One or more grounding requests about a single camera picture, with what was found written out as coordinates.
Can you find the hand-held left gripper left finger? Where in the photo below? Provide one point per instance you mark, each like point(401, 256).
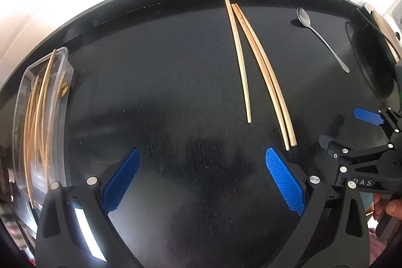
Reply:
point(121, 180)

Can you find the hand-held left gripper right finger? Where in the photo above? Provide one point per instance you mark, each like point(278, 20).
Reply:
point(284, 180)

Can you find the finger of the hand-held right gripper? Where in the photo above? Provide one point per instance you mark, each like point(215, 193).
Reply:
point(367, 115)
point(329, 144)

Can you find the light bamboo chopstick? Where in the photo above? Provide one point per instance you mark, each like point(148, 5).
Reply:
point(284, 136)
point(291, 137)
point(240, 57)

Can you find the clear plastic container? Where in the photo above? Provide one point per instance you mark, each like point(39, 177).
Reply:
point(18, 142)

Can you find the bunch of wooden chopsticks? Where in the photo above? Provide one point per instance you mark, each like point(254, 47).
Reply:
point(40, 104)

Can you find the person's right hand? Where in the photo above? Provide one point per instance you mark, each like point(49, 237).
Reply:
point(395, 208)

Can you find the black round disc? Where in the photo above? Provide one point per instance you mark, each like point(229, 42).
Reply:
point(367, 67)

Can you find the person's pink clothing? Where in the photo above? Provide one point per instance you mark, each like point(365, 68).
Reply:
point(377, 249)

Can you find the wooden board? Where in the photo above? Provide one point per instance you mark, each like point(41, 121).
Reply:
point(381, 24)

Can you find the gold spoon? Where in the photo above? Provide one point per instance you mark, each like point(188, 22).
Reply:
point(64, 88)

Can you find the long silver spoon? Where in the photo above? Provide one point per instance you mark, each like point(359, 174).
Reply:
point(303, 16)

